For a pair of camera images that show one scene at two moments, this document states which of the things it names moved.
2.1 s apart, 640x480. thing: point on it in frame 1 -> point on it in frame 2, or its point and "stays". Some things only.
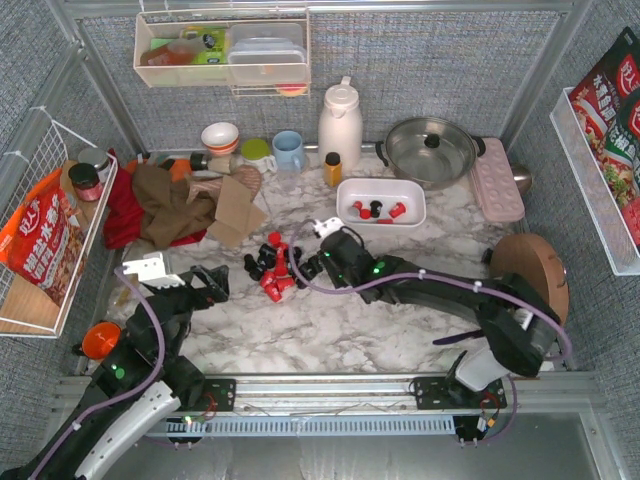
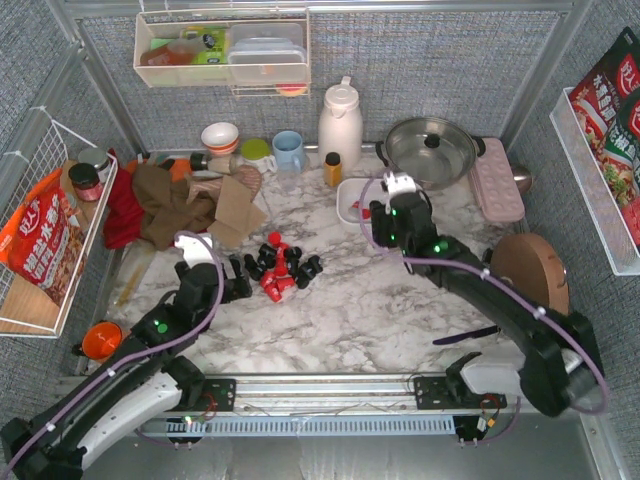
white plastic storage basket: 381,202 stays
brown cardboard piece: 236,217 stays
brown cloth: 167,212 stays
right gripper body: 320,261 -> 379,220
